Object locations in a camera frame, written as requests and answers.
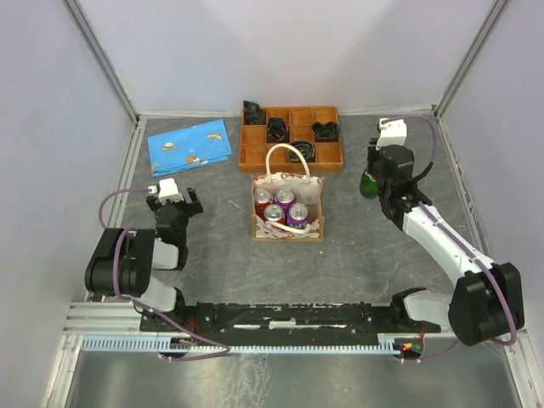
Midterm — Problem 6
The green glass bottle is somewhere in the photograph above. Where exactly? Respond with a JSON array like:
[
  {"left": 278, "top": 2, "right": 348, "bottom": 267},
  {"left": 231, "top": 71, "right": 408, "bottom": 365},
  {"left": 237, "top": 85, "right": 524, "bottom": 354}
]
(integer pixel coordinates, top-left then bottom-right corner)
[{"left": 360, "top": 170, "right": 378, "bottom": 199}]

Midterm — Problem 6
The purple soda can front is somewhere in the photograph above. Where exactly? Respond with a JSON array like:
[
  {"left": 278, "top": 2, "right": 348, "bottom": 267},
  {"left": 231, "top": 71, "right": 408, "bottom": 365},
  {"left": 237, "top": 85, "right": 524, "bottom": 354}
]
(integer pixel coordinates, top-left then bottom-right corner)
[{"left": 286, "top": 203, "right": 309, "bottom": 230}]

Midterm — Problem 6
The purple soda can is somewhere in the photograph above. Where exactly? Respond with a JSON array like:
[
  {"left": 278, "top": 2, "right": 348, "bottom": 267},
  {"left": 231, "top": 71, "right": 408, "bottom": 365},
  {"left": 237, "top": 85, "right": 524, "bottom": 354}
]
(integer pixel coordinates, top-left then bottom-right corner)
[
  {"left": 286, "top": 203, "right": 309, "bottom": 230},
  {"left": 275, "top": 188, "right": 297, "bottom": 211}
]

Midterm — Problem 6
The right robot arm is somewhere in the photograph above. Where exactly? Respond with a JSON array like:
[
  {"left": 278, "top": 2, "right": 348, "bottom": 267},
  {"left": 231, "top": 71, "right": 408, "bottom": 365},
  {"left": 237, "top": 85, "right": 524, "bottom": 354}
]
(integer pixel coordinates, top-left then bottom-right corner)
[{"left": 366, "top": 138, "right": 524, "bottom": 346}]

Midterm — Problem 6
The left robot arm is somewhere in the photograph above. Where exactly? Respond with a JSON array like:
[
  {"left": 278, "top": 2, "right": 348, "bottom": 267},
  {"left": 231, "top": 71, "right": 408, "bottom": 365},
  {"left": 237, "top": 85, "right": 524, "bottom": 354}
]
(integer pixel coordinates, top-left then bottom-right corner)
[{"left": 84, "top": 186, "right": 203, "bottom": 332}]

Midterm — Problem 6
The canvas tote bag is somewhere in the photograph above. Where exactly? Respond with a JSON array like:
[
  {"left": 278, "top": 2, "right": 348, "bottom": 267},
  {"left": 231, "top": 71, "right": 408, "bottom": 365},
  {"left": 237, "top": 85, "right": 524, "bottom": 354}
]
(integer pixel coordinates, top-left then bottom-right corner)
[{"left": 251, "top": 144, "right": 325, "bottom": 242}]

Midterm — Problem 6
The rolled black tie right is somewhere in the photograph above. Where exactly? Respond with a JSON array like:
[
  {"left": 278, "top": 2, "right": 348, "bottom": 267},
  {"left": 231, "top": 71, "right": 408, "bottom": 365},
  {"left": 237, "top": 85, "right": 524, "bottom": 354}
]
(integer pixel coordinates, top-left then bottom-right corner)
[{"left": 312, "top": 122, "right": 340, "bottom": 143}]

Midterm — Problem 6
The blue space print cloth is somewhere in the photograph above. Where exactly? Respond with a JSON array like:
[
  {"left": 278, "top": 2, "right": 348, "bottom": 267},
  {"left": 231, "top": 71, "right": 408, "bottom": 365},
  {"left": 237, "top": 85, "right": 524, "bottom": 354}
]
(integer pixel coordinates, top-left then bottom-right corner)
[{"left": 147, "top": 120, "right": 232, "bottom": 177}]

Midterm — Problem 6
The wooden compartment tray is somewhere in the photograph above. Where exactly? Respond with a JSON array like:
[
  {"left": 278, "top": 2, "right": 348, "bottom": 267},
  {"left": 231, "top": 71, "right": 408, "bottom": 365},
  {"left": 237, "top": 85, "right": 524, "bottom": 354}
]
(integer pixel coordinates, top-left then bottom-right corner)
[{"left": 239, "top": 106, "right": 343, "bottom": 173}]

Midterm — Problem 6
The red soda can rear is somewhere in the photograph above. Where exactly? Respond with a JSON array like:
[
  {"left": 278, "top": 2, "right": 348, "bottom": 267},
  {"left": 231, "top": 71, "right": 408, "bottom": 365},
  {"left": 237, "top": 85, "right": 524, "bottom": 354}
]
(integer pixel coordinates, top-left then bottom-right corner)
[{"left": 253, "top": 187, "right": 274, "bottom": 211}]

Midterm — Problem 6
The red soda can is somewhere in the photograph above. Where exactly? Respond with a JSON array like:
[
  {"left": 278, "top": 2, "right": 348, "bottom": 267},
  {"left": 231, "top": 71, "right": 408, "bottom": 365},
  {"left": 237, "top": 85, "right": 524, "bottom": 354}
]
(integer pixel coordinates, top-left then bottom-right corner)
[
  {"left": 253, "top": 187, "right": 274, "bottom": 211},
  {"left": 263, "top": 204, "right": 286, "bottom": 224}
]

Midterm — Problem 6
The red soda can front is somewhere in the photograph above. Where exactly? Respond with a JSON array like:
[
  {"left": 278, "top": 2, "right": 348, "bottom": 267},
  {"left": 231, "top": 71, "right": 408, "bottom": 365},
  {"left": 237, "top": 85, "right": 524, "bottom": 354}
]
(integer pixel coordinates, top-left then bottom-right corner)
[{"left": 263, "top": 204, "right": 286, "bottom": 224}]

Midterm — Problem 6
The rolled black orange tie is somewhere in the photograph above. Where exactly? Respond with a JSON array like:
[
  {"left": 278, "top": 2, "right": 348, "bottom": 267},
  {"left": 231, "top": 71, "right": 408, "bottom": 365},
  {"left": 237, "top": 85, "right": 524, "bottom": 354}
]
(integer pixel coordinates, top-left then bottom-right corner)
[{"left": 266, "top": 117, "right": 289, "bottom": 144}]

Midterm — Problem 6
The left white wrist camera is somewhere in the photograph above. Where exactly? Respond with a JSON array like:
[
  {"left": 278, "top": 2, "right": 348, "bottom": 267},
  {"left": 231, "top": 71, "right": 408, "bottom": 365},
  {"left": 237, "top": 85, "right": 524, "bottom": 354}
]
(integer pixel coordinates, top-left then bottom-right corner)
[{"left": 148, "top": 178, "right": 184, "bottom": 204}]

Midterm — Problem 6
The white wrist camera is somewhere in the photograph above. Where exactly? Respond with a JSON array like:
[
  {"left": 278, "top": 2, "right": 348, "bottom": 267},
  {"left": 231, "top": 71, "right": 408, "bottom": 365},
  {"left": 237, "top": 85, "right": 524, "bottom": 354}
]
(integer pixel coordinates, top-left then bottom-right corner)
[
  {"left": 377, "top": 118, "right": 407, "bottom": 150},
  {"left": 148, "top": 178, "right": 184, "bottom": 204}
]

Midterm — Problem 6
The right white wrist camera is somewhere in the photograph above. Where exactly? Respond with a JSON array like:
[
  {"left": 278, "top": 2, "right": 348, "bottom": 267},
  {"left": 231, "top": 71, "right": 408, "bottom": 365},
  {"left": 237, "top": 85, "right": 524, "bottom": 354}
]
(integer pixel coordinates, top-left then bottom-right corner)
[{"left": 377, "top": 118, "right": 407, "bottom": 150}]

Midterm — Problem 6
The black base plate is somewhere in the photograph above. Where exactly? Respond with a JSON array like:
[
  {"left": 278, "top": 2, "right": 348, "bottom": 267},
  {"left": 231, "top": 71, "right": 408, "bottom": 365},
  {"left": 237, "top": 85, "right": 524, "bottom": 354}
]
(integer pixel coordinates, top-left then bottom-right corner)
[{"left": 139, "top": 301, "right": 443, "bottom": 346}]

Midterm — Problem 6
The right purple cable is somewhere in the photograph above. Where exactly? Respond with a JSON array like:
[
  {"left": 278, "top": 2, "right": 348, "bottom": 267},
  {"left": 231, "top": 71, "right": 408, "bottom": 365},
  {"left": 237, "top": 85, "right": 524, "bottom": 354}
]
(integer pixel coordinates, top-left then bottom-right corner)
[{"left": 380, "top": 115, "right": 519, "bottom": 365}]

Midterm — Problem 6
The purple cable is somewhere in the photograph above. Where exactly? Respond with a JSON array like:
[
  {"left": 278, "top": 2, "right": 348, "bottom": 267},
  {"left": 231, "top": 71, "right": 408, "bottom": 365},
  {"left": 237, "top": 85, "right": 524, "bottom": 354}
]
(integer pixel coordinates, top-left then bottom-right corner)
[
  {"left": 380, "top": 115, "right": 519, "bottom": 365},
  {"left": 98, "top": 186, "right": 231, "bottom": 362}
]

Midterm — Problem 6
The aluminium frame rail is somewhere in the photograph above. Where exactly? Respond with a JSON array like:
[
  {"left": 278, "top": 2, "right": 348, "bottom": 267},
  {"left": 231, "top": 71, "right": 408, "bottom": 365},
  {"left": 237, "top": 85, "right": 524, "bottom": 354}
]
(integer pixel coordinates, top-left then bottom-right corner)
[{"left": 63, "top": 302, "right": 141, "bottom": 335}]

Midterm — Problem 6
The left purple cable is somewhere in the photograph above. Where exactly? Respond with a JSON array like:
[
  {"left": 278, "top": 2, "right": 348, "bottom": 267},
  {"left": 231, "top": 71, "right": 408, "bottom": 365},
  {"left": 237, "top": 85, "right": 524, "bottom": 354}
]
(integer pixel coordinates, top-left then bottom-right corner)
[{"left": 98, "top": 186, "right": 231, "bottom": 362}]

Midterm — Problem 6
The light blue cable duct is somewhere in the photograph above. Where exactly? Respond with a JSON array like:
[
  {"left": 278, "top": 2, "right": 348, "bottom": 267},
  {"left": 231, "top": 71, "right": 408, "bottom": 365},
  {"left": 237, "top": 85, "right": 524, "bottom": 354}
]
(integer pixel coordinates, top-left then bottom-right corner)
[{"left": 80, "top": 333, "right": 400, "bottom": 355}]

